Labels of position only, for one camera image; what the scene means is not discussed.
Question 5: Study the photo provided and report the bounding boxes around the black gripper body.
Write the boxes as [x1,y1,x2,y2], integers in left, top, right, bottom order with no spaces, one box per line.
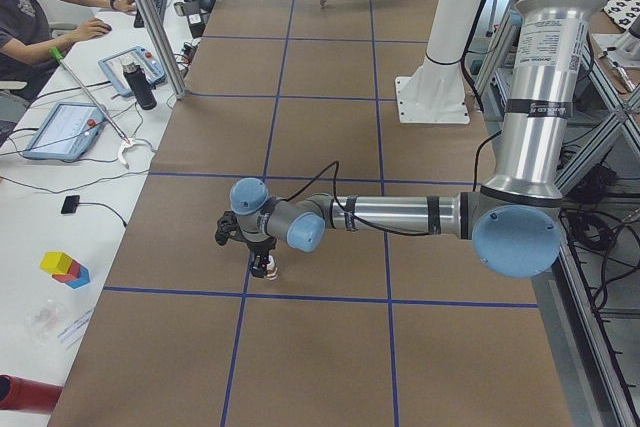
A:
[247,237,277,260]

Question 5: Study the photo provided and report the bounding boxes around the white PPR valve with metal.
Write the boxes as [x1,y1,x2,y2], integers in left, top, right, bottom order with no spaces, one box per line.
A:
[265,256,278,281]

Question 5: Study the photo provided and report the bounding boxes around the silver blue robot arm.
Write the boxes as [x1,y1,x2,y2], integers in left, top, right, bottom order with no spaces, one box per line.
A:
[218,0,608,279]

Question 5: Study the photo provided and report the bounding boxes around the blue wooden block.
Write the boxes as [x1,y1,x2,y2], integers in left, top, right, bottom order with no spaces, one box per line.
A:
[65,262,90,289]

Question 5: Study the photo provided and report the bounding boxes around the reach grabber stick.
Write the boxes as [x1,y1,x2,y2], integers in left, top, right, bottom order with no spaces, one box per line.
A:
[49,47,156,168]

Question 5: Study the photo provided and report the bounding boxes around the red wooden block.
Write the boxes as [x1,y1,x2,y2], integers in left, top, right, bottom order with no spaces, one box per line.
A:
[52,260,81,284]

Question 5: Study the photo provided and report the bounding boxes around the small black box device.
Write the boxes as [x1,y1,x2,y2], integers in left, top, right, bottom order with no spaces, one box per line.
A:
[60,195,80,215]

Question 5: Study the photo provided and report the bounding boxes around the yellow wooden block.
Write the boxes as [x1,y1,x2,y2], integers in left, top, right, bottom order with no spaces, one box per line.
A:
[40,251,73,275]

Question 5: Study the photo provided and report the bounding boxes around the black water bottle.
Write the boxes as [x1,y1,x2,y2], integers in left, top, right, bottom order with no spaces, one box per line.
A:
[123,62,157,110]

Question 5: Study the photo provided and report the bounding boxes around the clear plastic bag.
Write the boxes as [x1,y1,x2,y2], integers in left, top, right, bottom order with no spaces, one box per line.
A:
[24,299,69,345]

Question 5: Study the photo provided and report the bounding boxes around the blue teach pendant near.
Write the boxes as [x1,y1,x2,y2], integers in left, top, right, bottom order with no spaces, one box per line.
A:
[22,102,105,161]

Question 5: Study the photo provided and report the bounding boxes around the blue teach pendant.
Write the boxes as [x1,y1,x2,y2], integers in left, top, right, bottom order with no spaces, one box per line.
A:
[98,46,166,97]
[22,102,105,161]

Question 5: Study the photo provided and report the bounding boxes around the blue teach pendant far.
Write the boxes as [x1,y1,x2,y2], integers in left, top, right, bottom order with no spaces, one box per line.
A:
[98,46,166,97]

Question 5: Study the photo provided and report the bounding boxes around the red cylinder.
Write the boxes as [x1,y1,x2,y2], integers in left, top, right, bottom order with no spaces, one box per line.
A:
[1,374,63,415]

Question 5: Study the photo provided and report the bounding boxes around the black keyboard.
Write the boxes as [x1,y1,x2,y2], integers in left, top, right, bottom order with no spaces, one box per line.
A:
[133,0,168,28]

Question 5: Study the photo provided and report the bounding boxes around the seated person in grey shirt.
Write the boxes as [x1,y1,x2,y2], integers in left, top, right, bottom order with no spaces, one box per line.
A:
[1,0,136,101]

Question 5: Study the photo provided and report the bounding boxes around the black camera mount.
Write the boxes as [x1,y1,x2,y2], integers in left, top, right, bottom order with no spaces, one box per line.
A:
[214,211,244,246]

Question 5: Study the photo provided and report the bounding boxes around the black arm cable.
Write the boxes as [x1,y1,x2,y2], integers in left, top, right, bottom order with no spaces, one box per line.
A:
[277,160,504,237]

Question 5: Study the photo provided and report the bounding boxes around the aluminium frame post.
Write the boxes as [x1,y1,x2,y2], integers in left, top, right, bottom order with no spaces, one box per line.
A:
[135,0,187,100]

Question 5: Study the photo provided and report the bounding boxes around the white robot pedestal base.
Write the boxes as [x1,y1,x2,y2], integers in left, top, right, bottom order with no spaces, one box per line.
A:
[395,0,483,125]

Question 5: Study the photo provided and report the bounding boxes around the aluminium frame rack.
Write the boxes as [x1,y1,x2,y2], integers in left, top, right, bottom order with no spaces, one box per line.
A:
[474,11,640,427]

